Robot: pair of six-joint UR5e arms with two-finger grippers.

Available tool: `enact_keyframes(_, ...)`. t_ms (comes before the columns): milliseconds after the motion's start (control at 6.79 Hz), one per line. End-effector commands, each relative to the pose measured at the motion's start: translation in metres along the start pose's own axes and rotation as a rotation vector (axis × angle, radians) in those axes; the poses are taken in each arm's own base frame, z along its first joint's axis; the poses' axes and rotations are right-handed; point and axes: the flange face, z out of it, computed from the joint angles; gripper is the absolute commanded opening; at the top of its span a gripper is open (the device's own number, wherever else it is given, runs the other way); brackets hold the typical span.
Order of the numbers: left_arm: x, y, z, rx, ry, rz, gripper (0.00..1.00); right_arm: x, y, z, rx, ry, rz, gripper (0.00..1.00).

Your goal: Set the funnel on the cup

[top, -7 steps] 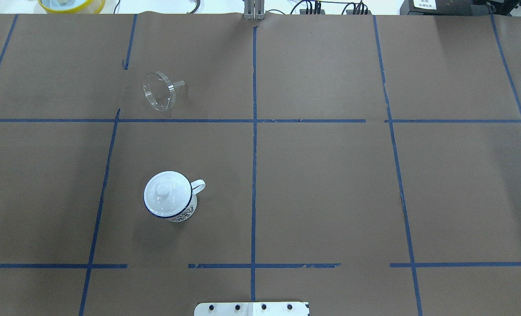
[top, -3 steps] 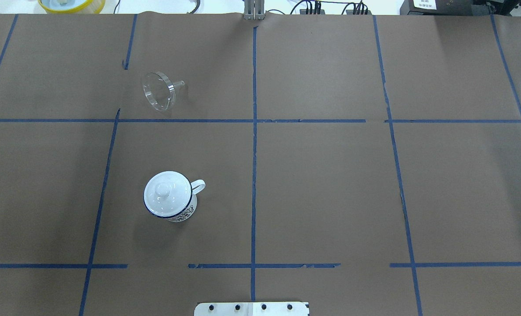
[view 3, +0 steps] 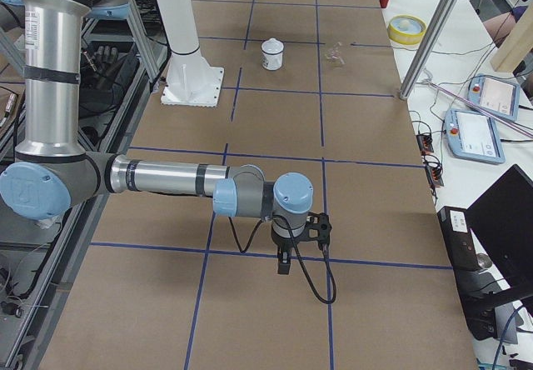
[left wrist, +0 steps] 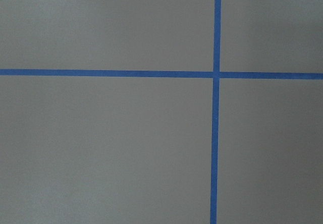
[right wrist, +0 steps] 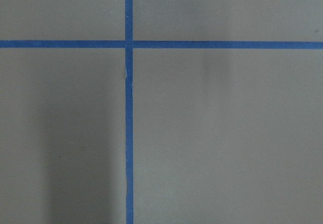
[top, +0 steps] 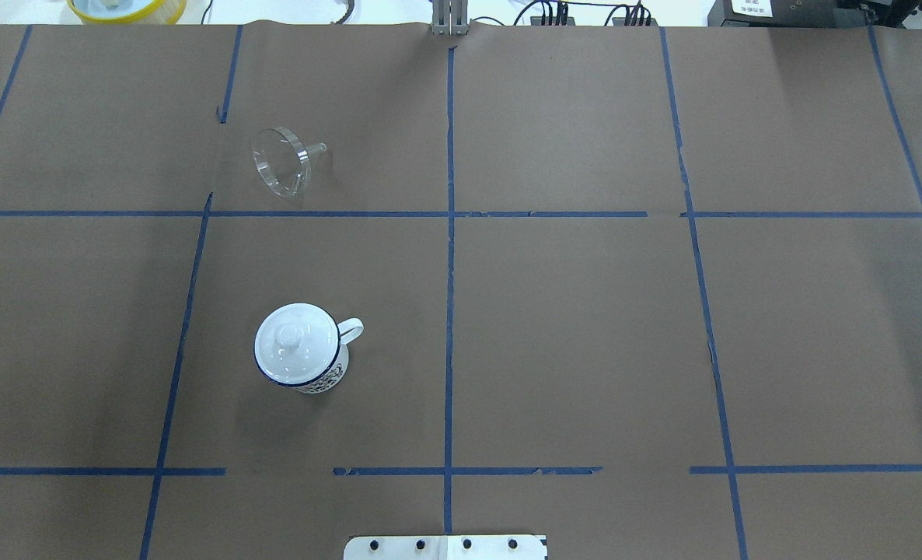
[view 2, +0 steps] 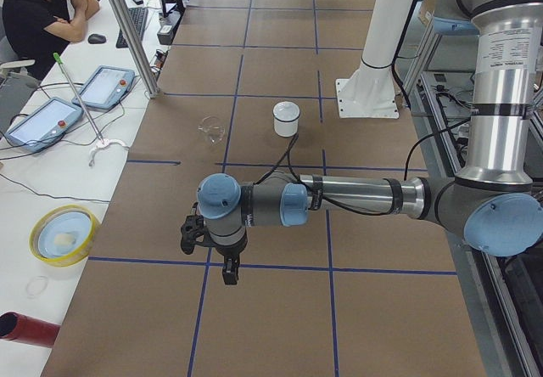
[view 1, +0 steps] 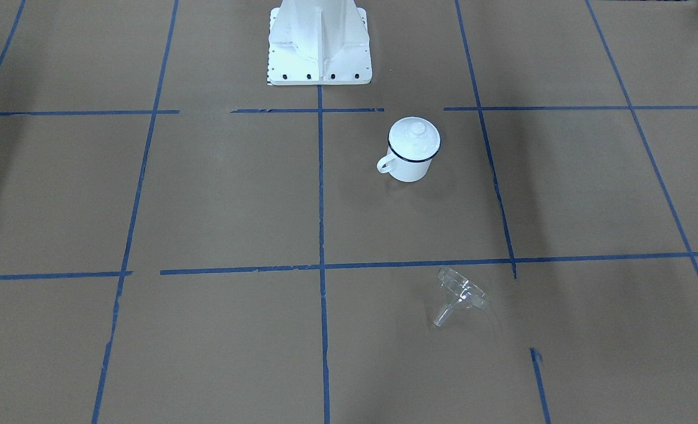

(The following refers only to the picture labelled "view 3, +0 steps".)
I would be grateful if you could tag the yellow tape roll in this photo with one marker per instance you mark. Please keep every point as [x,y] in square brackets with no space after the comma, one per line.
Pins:
[406,30]

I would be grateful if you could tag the white pedestal column base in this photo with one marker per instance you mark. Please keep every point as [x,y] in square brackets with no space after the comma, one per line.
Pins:
[190,79]

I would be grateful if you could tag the upper orange black connector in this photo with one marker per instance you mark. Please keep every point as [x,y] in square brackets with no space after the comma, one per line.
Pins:
[424,141]

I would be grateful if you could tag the black box device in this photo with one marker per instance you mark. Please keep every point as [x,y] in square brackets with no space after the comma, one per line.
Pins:
[458,239]

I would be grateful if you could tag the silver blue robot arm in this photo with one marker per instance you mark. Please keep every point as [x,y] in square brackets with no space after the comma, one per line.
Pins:
[52,172]

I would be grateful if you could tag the pink rod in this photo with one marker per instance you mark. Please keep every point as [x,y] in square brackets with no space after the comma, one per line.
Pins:
[513,126]

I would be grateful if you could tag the lower orange black connector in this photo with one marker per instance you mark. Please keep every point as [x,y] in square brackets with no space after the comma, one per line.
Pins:
[434,174]

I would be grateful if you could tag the orange black connector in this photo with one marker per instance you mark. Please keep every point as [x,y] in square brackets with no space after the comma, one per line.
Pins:
[434,174]
[424,141]

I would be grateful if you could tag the black laptop computer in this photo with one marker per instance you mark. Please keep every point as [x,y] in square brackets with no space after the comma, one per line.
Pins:
[501,219]

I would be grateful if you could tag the clear plastic funnel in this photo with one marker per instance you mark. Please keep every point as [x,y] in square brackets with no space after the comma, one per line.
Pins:
[334,55]

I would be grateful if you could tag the lower teach pendant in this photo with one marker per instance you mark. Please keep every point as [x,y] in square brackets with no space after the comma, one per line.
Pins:
[473,136]

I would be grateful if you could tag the upper teach pendant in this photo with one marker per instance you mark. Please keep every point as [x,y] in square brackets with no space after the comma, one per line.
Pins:
[499,96]

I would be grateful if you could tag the teach pendant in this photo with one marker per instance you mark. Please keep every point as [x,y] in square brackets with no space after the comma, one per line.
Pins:
[499,96]
[473,136]

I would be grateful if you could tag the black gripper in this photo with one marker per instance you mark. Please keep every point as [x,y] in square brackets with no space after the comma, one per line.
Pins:
[284,245]

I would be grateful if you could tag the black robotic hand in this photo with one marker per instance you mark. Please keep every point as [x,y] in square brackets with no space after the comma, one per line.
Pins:
[101,68]

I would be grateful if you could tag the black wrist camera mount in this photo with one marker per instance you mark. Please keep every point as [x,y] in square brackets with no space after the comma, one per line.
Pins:
[317,229]

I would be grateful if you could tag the wooden beam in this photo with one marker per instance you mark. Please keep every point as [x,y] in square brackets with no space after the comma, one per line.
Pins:
[516,45]

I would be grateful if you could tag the white enamel mug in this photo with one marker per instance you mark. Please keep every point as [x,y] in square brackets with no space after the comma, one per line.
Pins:
[272,61]

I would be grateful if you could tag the aluminium frame post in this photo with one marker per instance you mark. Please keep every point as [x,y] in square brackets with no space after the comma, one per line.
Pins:
[437,22]

